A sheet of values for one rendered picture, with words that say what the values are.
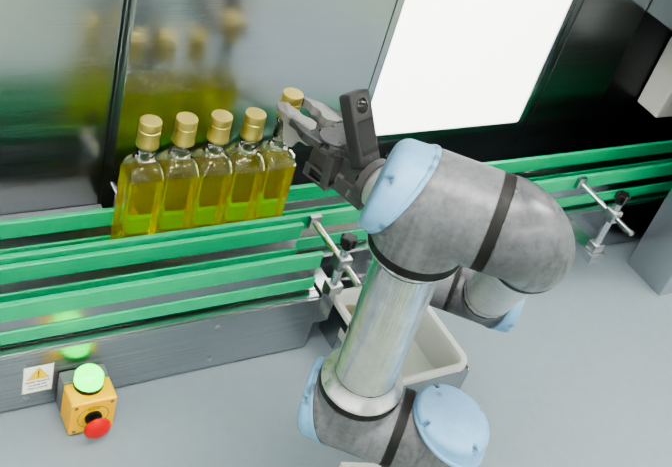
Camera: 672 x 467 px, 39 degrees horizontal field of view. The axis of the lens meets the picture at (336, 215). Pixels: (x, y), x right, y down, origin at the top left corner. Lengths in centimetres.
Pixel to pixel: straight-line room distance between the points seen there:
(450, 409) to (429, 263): 34
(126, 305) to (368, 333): 44
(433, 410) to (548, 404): 52
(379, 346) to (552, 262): 26
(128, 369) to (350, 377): 43
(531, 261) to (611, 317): 105
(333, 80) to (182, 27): 33
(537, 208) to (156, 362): 76
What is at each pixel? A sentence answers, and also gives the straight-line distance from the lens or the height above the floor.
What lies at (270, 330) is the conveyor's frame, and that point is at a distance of 164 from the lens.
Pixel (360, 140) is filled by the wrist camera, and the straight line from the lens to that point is 142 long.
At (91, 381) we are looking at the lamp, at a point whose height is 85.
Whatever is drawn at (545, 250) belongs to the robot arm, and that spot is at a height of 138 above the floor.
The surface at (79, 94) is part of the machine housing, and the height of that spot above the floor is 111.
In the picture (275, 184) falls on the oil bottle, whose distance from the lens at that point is 159.
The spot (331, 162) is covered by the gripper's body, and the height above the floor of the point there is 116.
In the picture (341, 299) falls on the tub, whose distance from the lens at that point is 172.
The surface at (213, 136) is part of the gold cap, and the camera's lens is 149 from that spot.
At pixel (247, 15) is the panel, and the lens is 156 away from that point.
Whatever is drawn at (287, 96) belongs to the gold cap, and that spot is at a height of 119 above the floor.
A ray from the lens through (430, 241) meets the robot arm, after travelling 105.
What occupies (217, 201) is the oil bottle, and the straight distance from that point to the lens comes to 156.
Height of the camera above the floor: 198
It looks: 37 degrees down
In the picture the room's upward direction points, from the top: 18 degrees clockwise
